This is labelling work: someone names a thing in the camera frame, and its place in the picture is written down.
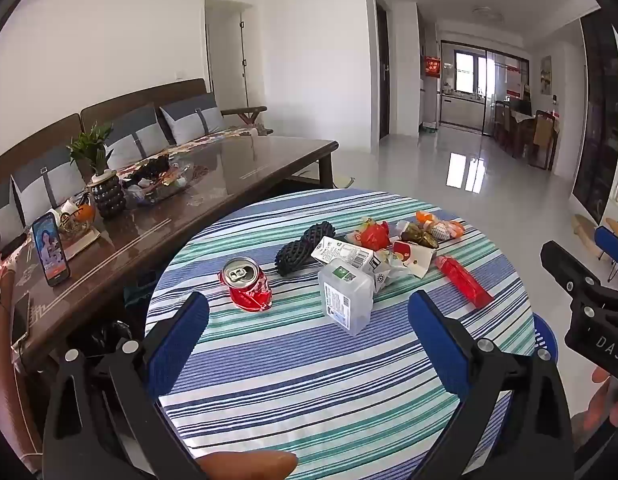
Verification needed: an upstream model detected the light brown dining chair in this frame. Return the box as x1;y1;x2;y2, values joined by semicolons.
531;110;560;171

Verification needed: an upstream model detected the white red paper carton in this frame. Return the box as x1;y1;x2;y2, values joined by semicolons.
391;240;438;279

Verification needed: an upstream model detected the grey blue sofa pillow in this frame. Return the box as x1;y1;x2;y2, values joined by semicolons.
0;177;24;241
11;147;87;226
104;103;172;171
159;92;224;145

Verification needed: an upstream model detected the black glass cabinet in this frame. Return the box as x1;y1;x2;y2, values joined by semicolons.
571;15;618;226

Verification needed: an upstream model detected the patterned sofa seat cover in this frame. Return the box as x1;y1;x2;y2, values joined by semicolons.
159;126;270;161

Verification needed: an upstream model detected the dark wooden coffee table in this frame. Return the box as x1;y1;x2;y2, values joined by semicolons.
0;135;338;376

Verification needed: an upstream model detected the kitchen counter cabinet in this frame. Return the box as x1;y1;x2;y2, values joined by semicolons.
440;91;487;126

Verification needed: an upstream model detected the striped tablecloth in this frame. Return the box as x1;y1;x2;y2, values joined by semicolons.
145;189;537;480

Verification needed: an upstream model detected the glass tray of snacks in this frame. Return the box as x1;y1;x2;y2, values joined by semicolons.
120;155;210;206

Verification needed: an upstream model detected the flat smartphone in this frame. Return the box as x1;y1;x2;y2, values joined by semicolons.
11;292;32;343

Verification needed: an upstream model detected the dark brown door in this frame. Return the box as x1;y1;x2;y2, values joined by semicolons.
376;5;390;140

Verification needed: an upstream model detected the green plant in black vase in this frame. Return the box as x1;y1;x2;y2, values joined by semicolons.
66;122;127;220

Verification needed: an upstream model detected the long red plastic wrapper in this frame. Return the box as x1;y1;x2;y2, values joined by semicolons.
434;255;494;308

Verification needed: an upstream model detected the orange white table ornament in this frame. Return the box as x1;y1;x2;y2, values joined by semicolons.
48;195;102;260

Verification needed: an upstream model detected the orange white wrapper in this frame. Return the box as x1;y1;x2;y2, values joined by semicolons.
415;210;466;238

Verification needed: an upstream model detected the wooden sofa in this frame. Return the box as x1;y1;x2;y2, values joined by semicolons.
0;78;274;261

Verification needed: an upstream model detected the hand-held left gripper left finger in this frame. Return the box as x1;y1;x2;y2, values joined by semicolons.
41;291;210;480

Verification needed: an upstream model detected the green leaf wrapper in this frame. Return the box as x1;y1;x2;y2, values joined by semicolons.
400;222;440;249

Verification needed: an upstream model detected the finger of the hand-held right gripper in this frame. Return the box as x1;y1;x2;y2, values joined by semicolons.
595;226;618;261
541;241;607;306

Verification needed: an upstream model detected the person's right hand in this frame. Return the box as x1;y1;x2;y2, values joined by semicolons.
571;366;618;443

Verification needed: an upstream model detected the crushed red soda can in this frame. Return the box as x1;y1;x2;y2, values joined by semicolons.
219;256;274;313

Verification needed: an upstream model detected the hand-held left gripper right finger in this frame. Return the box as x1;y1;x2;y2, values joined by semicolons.
408;290;576;480

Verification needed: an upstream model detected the person's left hand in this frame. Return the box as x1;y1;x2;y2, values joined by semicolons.
196;450;298;480

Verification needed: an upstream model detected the upright smartphone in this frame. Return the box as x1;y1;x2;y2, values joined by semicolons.
31;212;71;287

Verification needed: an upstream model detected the clear plastic box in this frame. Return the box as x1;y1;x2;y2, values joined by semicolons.
317;258;374;337

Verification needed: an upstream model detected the blue plastic basket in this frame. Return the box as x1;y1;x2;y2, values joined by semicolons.
531;312;560;366

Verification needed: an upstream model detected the black foam net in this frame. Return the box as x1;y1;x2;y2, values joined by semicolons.
275;221;337;277

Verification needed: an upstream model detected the white milk carton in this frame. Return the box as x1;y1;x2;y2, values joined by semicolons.
310;236;396;295

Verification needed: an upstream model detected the sliding glass door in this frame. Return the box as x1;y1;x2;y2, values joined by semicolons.
439;40;532;136

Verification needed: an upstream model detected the red plastic bag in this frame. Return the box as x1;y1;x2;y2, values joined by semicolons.
345;217;391;252

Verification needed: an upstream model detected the dining table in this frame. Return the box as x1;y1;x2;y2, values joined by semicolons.
494;100;560;161

